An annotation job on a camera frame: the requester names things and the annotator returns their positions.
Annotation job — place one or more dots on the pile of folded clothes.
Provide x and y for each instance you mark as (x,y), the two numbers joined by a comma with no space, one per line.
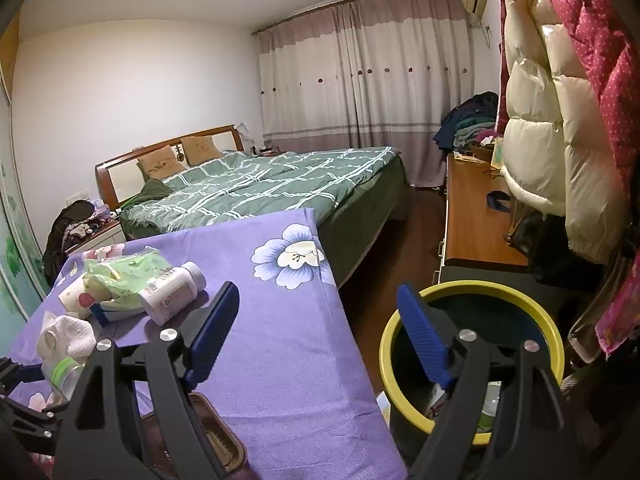
(470,120)

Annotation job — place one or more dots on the white wooden-top nightstand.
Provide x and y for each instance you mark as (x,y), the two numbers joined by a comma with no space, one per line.
(100,239)

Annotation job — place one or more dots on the brown wicker basket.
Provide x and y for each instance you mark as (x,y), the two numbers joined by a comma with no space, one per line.
(482,152)

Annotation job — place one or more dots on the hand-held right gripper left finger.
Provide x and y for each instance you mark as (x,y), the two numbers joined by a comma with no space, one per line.
(215,330)

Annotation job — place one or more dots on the white tissue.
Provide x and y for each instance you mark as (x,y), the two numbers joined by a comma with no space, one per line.
(70,335)

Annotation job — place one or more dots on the dark wooden nightstand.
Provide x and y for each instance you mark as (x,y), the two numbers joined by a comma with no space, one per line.
(270,151)

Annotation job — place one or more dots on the dark green cloth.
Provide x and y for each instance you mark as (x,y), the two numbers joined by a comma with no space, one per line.
(150,192)

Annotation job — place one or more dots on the green plaid duvet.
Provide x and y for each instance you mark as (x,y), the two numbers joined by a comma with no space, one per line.
(260,185)

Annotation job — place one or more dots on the brown pillow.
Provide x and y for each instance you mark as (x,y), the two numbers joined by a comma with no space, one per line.
(160,162)
(200,149)

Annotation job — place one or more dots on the wardrobe with glass sliding doors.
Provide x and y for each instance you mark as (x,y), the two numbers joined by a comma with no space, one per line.
(15,235)

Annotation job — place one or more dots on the pink and white curtain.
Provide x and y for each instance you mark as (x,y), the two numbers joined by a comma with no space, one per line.
(360,85)

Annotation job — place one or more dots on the black bag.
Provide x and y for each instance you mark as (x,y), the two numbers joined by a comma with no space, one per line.
(565,270)

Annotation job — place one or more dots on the pile of small colourful clothes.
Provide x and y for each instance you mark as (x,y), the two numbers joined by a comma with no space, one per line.
(92,220)

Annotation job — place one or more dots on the wooden dresser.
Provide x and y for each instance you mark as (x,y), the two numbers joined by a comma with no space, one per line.
(475,220)

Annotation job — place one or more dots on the purple floral tablecloth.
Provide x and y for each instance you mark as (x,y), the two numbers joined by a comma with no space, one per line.
(280,360)

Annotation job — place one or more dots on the wooden bed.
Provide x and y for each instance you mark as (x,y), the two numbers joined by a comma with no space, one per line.
(120,180)

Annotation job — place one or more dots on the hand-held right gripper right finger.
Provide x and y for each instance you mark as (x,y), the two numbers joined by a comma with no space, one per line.
(425,340)

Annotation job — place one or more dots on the red quilted jacket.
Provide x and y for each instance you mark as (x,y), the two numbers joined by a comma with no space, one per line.
(600,35)

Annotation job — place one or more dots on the brown patterned handbag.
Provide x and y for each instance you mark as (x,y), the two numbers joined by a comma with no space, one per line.
(522,232)

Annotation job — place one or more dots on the paper cup with red print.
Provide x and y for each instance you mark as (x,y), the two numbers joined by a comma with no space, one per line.
(75,297)

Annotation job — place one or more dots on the dark jacket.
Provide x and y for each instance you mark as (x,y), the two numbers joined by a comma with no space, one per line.
(57,240)

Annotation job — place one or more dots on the white pill bottle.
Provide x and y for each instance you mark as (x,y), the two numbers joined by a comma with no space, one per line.
(170,295)

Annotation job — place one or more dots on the white wall socket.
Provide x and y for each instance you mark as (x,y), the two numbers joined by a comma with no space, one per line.
(77,195)

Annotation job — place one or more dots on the green label plastic bottle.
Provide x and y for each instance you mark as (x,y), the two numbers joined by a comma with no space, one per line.
(67,375)

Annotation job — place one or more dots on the brown foil tray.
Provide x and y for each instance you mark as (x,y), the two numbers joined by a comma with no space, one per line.
(220,440)

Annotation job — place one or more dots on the green plastic bag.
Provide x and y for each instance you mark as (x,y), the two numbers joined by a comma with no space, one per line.
(130,270)

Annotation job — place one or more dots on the white and blue tube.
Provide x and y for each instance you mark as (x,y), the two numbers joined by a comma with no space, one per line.
(117,314)

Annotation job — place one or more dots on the green white box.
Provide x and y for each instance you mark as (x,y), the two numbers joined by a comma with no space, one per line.
(497,155)

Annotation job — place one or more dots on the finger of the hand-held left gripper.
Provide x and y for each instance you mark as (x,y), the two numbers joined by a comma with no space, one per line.
(25,373)
(35,425)

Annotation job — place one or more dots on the yellow-rimmed dark trash bin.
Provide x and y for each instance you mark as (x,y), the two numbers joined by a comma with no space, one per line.
(500,290)

